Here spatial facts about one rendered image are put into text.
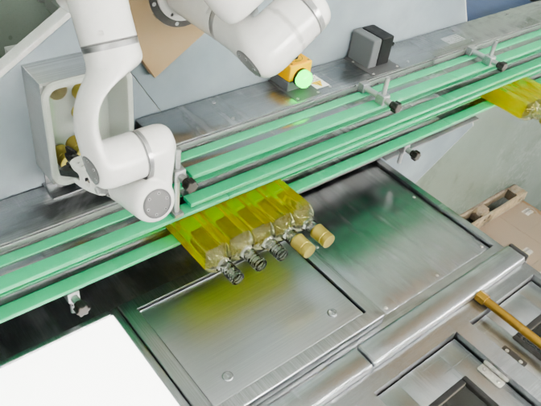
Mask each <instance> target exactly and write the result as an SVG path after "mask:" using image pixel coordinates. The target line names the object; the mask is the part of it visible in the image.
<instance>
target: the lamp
mask: <svg viewBox="0 0 541 406"><path fill-rule="evenodd" d="M293 82H294V84H295V85H297V86H299V87H300V88H302V89H303V88H307V87H308V86H309V85H310V84H311V83H312V74H311V73H310V72H309V71H308V70H307V69H305V68H301V69H299V70H298V71H297V72H296V73H295V75H294V78H293Z"/></svg>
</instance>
